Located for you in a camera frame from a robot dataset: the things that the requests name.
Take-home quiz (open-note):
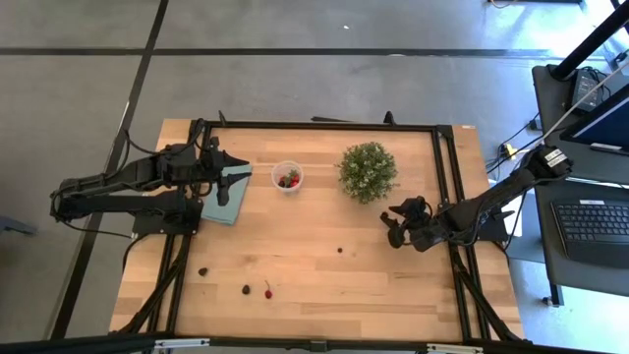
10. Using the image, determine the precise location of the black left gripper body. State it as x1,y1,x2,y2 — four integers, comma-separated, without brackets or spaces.
194,137,225,191

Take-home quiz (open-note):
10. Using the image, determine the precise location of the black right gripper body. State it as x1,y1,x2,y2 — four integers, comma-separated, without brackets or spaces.
400,195,446,253

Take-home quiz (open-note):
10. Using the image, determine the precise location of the clear plastic tupperware cup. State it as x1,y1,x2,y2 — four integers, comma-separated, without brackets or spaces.
270,159,305,194

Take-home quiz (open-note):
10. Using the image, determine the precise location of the teal folded cloth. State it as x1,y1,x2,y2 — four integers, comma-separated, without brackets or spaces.
200,157,254,227

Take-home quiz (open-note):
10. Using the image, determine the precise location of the green potted artificial plant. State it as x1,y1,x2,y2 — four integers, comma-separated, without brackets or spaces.
336,141,399,206

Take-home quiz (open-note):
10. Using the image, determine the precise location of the black laptop keyboard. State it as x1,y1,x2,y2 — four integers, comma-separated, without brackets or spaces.
549,198,629,269

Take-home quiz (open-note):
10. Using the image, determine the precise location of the black side desk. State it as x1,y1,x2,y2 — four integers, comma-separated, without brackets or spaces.
532,63,629,306

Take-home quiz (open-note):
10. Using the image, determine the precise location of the grey furniture foot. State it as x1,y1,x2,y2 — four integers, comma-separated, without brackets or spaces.
0,214,36,236

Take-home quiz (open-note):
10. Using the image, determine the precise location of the black overhead rig bar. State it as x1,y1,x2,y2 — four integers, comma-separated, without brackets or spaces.
0,332,629,354

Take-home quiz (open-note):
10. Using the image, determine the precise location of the black monitor screen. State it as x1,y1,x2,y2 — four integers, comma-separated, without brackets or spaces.
559,83,629,157

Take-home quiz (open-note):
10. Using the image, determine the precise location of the black power adapter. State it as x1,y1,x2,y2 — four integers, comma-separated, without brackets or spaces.
571,68,610,113

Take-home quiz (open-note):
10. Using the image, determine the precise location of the black diagonal pole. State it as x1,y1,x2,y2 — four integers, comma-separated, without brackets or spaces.
549,0,629,81

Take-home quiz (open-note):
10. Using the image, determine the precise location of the black aluminium table frame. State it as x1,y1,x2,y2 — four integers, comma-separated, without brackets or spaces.
110,110,525,345

